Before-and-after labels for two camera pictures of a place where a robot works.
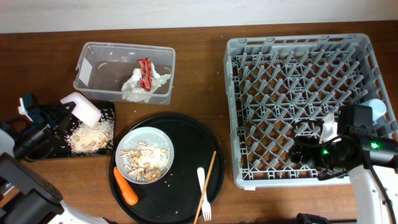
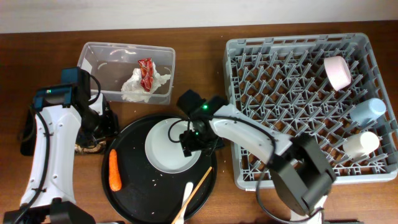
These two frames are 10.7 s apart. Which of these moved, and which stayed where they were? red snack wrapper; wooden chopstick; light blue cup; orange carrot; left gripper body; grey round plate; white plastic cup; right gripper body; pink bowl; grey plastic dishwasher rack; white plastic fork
Moved: pink bowl; wooden chopstick; white plastic cup; grey round plate; right gripper body; left gripper body; orange carrot; white plastic fork
Stayed: grey plastic dishwasher rack; light blue cup; red snack wrapper
